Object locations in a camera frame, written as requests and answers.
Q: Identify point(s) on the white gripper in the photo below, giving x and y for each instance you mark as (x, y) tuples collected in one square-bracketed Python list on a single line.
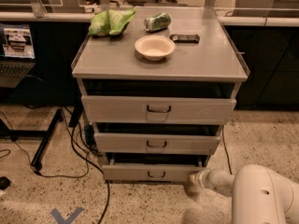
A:
[(207, 177)]

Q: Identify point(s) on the grey bottom drawer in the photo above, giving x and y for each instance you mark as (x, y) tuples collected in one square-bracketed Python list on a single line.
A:
[(150, 172)]

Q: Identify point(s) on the grey drawer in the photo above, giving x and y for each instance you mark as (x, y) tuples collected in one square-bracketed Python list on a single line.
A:
[(150, 172), (165, 110), (156, 143)]

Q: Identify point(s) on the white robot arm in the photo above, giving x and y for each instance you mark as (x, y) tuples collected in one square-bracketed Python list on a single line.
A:
[(259, 194)]

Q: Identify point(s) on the grey metal drawer cabinet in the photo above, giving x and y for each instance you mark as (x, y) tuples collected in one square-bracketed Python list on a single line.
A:
[(110, 66)]

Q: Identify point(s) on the grey middle drawer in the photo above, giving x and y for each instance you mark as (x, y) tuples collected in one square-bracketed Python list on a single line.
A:
[(156, 143)]

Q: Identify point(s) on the grey top drawer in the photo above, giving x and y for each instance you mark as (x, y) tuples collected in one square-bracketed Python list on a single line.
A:
[(165, 110)]

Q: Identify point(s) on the white bowl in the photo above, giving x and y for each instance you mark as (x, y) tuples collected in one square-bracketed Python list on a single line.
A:
[(154, 47)]

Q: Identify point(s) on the black snack bar wrapper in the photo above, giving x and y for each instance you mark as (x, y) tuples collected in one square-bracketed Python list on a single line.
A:
[(185, 38)]

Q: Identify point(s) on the black desk leg stand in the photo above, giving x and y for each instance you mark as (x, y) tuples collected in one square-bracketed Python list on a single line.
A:
[(44, 136)]

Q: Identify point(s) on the green soda can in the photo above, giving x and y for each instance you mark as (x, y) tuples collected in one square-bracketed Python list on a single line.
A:
[(157, 22)]

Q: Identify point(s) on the green chip bag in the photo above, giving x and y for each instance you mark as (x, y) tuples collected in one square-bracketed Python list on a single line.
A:
[(111, 22)]

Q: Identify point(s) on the black object floor edge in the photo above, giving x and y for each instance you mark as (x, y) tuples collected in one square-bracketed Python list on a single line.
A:
[(4, 182)]

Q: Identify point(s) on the open laptop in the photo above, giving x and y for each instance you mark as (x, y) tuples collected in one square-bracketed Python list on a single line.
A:
[(17, 54)]

